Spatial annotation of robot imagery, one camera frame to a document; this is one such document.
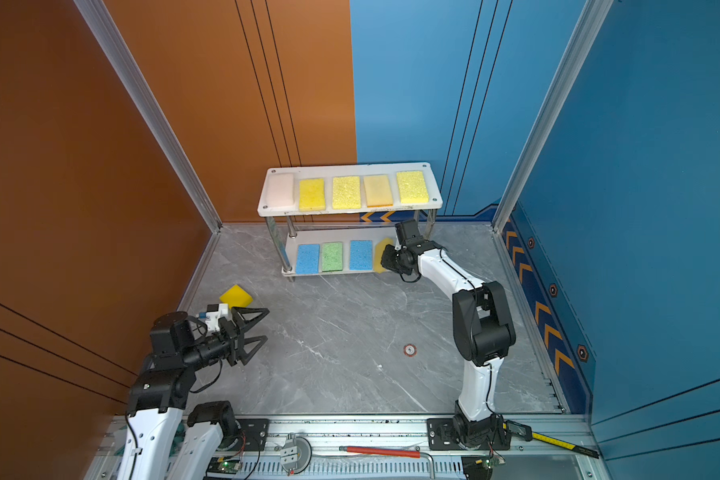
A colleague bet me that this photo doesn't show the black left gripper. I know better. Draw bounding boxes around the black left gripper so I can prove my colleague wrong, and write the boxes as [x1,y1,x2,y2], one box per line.
[184,308,269,373]

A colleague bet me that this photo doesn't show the blue cellulose sponge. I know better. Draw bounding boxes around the blue cellulose sponge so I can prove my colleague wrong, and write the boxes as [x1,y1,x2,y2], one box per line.
[349,240,373,272]
[295,244,320,275]

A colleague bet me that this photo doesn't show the bright yellow foam sponge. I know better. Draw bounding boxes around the bright yellow foam sponge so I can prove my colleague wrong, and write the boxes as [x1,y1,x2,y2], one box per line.
[219,285,253,308]

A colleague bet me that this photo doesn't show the green cellulose sponge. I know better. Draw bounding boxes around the green cellulose sponge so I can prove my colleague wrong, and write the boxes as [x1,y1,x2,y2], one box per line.
[320,242,344,272]

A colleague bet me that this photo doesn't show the orange-yellow thick sponge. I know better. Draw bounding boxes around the orange-yellow thick sponge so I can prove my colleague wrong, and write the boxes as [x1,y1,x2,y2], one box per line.
[363,175,394,208]

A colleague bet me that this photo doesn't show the yellow cellulose sponge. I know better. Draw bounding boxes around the yellow cellulose sponge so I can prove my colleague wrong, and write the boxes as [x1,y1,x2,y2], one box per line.
[332,176,362,210]
[396,170,429,205]

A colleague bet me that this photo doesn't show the yellow foam sponge front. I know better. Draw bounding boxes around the yellow foam sponge front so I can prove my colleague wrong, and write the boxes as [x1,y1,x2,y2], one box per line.
[299,178,326,212]

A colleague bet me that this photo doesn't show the white foam sponge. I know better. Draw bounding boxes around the white foam sponge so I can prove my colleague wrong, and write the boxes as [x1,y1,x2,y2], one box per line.
[265,173,295,210]

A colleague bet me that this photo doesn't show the small orange-yellow sponge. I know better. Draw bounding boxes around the small orange-yellow sponge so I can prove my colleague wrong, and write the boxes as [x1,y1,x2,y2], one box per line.
[372,237,396,273]

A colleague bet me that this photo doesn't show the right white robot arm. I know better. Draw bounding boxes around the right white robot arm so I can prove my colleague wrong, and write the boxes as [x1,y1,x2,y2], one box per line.
[381,220,516,451]

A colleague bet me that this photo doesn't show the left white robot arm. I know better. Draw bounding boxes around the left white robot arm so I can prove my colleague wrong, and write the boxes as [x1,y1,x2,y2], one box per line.
[117,304,269,479]

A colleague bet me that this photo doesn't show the white two-tier metal shelf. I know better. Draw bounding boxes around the white two-tier metal shelf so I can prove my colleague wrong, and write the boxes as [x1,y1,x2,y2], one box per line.
[258,162,443,279]

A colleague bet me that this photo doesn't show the round grey socket plate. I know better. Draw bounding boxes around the round grey socket plate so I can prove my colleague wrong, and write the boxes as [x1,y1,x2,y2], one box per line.
[280,434,313,475]

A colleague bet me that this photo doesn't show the green circuit board left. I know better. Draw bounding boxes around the green circuit board left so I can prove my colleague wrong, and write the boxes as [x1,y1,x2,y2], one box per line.
[207,456,242,475]

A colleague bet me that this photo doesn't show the yellow black tape measure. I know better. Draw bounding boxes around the yellow black tape measure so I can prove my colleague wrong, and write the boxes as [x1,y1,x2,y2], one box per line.
[503,420,600,459]

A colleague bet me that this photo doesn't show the circuit board right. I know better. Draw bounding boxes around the circuit board right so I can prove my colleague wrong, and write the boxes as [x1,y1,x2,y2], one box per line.
[475,451,506,471]

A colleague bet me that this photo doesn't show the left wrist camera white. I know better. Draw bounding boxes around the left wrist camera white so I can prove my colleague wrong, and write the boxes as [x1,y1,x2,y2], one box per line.
[197,303,229,336]

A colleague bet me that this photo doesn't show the small red ring marker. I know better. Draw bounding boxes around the small red ring marker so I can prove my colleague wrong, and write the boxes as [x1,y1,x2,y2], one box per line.
[403,344,417,357]

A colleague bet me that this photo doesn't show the aluminium front rail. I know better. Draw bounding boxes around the aluminium front rail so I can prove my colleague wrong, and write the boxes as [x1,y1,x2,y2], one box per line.
[95,412,607,480]

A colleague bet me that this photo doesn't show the red handled tool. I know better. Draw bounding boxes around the red handled tool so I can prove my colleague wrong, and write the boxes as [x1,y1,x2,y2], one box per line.
[339,445,436,479]

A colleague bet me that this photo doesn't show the aluminium right corner post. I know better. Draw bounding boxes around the aluminium right corner post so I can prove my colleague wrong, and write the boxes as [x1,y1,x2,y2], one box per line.
[492,0,614,234]

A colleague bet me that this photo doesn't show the aluminium corner post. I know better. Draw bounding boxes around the aluminium corner post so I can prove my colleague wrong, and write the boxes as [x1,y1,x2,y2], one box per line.
[74,0,223,234]
[492,0,614,234]

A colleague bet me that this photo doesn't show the aluminium left corner post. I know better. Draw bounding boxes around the aluminium left corner post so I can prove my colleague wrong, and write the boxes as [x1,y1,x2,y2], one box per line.
[74,0,223,234]

